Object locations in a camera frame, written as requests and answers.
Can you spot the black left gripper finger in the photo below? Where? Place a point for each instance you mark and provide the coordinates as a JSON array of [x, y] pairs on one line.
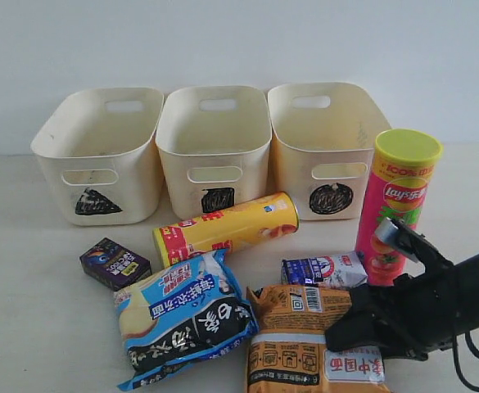
[[355, 331]]

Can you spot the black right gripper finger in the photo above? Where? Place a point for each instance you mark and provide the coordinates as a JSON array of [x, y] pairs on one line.
[[369, 304]]

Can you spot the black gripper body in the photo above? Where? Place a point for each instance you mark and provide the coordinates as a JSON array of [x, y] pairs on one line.
[[421, 322]]

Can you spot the yellow Lays chips can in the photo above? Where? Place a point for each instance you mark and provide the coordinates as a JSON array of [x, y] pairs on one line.
[[235, 228]]

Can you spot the pink Lays chips can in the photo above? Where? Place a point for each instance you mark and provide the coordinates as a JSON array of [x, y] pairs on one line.
[[403, 164]]

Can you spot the blue instant noodle bag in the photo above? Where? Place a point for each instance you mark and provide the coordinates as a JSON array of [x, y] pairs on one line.
[[190, 312]]

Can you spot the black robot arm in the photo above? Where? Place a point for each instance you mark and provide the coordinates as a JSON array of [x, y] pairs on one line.
[[458, 286]]

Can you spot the blue white milk carton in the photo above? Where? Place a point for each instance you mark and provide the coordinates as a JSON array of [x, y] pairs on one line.
[[340, 271]]

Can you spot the cream bin circle mark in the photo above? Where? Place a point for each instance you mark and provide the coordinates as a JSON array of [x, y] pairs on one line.
[[323, 136]]

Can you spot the cream bin square mark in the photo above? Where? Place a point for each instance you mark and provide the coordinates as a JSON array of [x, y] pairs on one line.
[[214, 147]]

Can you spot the purple small carton box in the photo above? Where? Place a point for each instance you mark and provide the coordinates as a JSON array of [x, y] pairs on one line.
[[113, 265]]

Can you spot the cream bin triangle mark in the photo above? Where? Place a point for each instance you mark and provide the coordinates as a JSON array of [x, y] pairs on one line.
[[98, 155]]

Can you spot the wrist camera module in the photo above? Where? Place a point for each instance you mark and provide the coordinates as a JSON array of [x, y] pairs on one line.
[[396, 234]]

